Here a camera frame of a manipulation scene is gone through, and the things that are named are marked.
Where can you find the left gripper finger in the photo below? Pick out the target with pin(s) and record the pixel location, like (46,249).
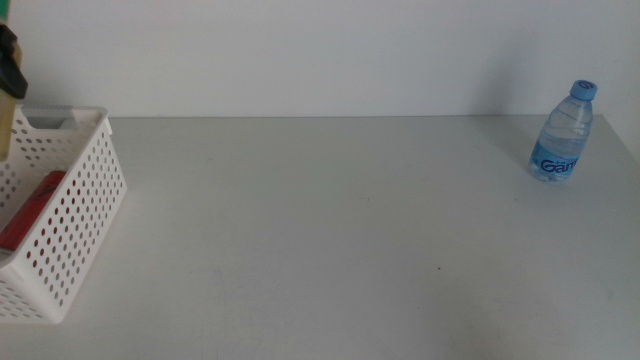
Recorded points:
(11,75)

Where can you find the yellow tea bottle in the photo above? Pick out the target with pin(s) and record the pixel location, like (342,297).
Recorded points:
(6,125)

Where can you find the red cola can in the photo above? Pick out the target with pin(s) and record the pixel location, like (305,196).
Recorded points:
(30,205)

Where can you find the clear water bottle blue cap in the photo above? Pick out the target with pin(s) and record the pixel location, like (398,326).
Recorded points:
(561,140)

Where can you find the white perforated plastic basket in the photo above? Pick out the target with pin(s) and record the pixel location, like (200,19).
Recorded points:
(75,210)

